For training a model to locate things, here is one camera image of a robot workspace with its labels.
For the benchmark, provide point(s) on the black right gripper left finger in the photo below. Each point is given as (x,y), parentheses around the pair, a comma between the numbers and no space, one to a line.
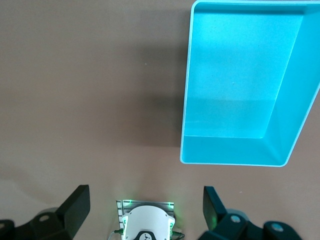
(67,217)

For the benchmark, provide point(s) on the turquoise plastic bin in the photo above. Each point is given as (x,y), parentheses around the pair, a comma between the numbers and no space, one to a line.
(237,87)

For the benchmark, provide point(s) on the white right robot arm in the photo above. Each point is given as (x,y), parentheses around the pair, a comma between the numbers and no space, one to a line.
(147,222)

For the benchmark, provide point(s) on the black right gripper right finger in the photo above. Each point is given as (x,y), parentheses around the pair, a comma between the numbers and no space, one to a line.
(225,225)

